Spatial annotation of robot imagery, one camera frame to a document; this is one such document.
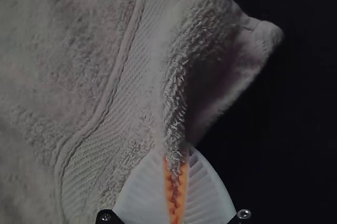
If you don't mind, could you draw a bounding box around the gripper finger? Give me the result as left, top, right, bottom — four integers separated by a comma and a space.
181, 145, 252, 224
95, 152, 171, 224

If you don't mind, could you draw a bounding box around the black mat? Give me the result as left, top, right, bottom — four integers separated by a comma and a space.
113, 0, 337, 224

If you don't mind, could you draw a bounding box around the pale towel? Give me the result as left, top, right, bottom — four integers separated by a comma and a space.
0, 0, 285, 224

